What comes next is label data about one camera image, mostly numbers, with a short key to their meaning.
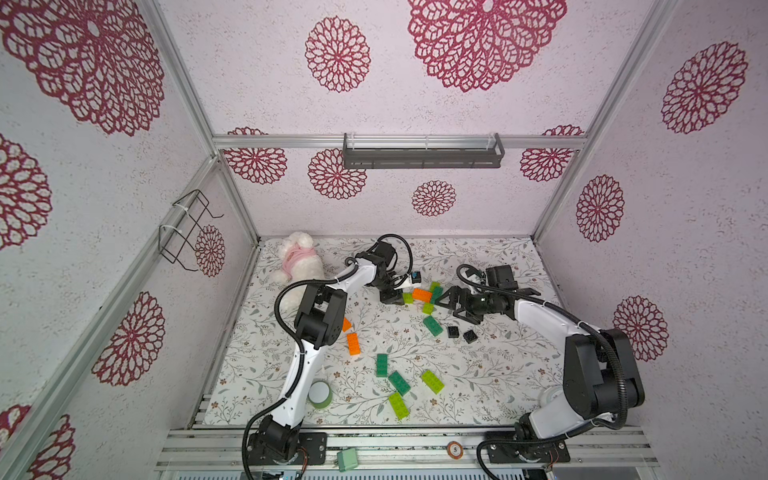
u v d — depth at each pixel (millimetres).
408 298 1005
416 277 922
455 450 739
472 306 794
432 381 834
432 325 945
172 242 729
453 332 925
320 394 781
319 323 629
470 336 920
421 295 999
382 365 874
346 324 960
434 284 1058
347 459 711
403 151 927
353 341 916
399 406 794
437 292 1001
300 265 1010
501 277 731
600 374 537
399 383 834
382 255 872
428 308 980
